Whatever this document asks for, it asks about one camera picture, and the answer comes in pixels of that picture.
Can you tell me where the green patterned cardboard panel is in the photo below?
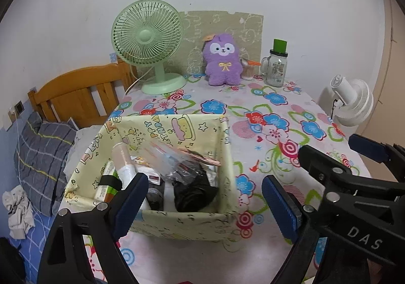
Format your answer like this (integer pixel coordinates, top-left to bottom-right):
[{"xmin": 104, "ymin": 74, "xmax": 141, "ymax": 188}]
[{"xmin": 176, "ymin": 10, "xmax": 265, "ymax": 78}]

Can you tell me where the white standing fan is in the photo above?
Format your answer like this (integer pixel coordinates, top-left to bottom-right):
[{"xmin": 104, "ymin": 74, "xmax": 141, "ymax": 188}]
[{"xmin": 318, "ymin": 74, "xmax": 373, "ymax": 127}]

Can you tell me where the yellow patterned storage box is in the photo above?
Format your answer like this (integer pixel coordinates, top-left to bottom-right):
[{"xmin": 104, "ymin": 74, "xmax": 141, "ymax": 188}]
[{"xmin": 63, "ymin": 114, "xmax": 239, "ymax": 242}]

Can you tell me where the glass jar green lid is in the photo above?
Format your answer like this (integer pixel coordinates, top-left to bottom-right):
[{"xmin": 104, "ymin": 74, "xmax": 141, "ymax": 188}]
[{"xmin": 260, "ymin": 39, "xmax": 288, "ymax": 88}]

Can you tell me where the black plastic bundle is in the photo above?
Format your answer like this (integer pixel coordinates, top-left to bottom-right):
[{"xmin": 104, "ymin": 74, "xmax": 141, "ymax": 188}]
[{"xmin": 173, "ymin": 170, "xmax": 219, "ymax": 212}]

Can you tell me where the beige door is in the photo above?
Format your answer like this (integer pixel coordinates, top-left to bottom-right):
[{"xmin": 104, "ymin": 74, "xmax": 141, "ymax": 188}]
[{"xmin": 357, "ymin": 0, "xmax": 405, "ymax": 182}]

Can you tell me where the wall socket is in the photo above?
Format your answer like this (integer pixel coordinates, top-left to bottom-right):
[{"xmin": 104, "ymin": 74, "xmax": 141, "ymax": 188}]
[{"xmin": 14, "ymin": 101, "xmax": 25, "ymax": 116}]

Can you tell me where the crumpled white cloth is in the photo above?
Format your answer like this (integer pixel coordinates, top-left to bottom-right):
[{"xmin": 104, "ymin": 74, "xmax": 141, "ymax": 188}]
[{"xmin": 2, "ymin": 185, "xmax": 35, "ymax": 240}]

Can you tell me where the green desk fan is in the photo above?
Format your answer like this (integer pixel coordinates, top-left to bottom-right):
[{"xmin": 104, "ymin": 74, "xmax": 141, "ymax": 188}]
[{"xmin": 111, "ymin": 0, "xmax": 186, "ymax": 95}]

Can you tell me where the purple plush toy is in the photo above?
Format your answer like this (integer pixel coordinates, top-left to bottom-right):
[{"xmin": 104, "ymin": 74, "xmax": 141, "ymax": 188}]
[{"xmin": 202, "ymin": 33, "xmax": 243, "ymax": 86}]

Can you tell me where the floral tablecloth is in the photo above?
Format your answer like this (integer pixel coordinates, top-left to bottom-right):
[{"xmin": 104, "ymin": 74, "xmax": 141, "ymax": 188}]
[{"xmin": 59, "ymin": 73, "xmax": 371, "ymax": 283}]

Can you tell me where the grey fabric pouch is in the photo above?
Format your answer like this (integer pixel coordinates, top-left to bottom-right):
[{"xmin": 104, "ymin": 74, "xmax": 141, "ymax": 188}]
[{"xmin": 146, "ymin": 187, "xmax": 164, "ymax": 211}]

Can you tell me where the grey plaid pillow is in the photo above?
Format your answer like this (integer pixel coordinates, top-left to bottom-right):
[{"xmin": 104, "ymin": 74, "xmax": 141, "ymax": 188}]
[{"xmin": 14, "ymin": 112, "xmax": 76, "ymax": 217}]

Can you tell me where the beige white roll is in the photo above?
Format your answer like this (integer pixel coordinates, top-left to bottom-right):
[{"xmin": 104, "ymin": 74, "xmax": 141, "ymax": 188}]
[{"xmin": 112, "ymin": 142, "xmax": 137, "ymax": 189}]

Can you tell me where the toothpick jar orange lid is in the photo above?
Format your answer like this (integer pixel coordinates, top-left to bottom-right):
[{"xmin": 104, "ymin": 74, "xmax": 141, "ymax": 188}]
[{"xmin": 240, "ymin": 57, "xmax": 261, "ymax": 81}]

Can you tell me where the clear plastic bag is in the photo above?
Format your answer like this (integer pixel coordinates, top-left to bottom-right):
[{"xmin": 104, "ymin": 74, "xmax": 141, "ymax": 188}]
[{"xmin": 143, "ymin": 142, "xmax": 221, "ymax": 185}]

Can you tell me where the green tissue pack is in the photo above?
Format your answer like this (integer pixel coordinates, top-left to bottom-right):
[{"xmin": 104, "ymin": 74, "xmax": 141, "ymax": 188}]
[{"xmin": 94, "ymin": 161, "xmax": 122, "ymax": 203}]

